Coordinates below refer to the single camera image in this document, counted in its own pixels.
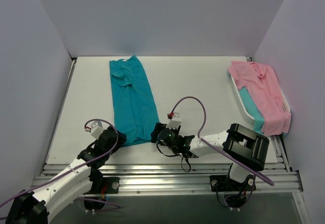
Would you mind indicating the aluminium rail frame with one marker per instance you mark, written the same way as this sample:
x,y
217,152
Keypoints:
x,y
171,180

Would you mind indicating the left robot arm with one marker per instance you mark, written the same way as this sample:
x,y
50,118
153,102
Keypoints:
x,y
42,203

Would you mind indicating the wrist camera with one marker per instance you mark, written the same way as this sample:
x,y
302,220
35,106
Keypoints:
x,y
175,121
96,129

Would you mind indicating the pink polo shirt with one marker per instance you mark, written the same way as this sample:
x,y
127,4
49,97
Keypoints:
x,y
263,87

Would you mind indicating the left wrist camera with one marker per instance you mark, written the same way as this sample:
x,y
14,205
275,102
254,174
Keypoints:
x,y
96,129

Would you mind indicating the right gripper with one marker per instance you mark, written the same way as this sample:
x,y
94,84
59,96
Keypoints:
x,y
156,133

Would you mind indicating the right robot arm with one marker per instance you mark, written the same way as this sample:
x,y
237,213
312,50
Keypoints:
x,y
246,148

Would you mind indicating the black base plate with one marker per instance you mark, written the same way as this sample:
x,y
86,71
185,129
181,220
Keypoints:
x,y
108,185
222,183

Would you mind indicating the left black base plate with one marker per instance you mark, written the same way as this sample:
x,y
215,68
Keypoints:
x,y
108,185

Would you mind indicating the light teal shirt in basket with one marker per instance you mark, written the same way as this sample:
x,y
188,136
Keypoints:
x,y
250,111

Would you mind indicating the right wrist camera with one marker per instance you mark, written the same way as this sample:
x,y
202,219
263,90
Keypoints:
x,y
175,121

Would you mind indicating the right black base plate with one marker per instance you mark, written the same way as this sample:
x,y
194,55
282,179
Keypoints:
x,y
222,183

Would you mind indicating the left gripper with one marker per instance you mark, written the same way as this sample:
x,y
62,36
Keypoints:
x,y
118,136

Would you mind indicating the teal t-shirt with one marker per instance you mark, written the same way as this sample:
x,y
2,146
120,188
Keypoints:
x,y
135,111

